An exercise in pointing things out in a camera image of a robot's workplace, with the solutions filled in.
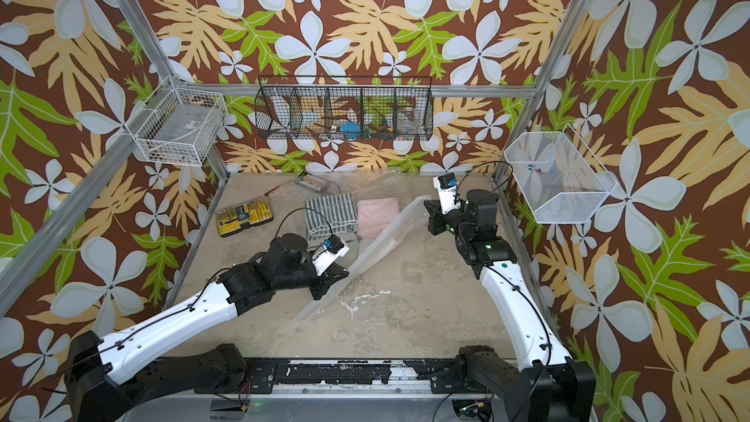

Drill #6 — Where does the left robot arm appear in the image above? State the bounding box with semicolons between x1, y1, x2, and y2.
64;234;350;421

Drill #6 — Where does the white wire basket left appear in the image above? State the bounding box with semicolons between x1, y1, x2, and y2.
128;77;228;167

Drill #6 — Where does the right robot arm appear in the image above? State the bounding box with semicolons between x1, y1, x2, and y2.
424;181;596;421

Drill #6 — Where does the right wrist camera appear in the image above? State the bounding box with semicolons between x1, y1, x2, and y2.
433;172;461;215

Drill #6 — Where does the green white striped towel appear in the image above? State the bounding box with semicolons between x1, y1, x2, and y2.
304;193;359;242

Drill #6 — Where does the white mesh basket right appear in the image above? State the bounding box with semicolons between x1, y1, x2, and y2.
504;125;618;225

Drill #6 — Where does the yellow screwdriver bit case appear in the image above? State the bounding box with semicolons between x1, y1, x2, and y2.
216;195;273;238

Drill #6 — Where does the black battery holder with wires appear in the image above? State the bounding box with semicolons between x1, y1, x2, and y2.
294;172;341;195

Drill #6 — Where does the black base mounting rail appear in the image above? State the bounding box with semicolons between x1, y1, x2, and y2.
196;358;486;395

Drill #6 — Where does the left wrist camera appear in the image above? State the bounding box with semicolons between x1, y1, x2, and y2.
312;234;350;277

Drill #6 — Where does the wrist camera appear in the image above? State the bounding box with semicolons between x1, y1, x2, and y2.
312;234;350;277
433;172;461;215

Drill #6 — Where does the black wire basket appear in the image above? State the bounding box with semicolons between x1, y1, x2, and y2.
252;75;435;141

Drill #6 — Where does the pink towel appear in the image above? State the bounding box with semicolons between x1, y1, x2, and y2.
357;197;400;240

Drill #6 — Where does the clear plastic vacuum bag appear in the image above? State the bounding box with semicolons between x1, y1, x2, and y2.
257;166;435;359

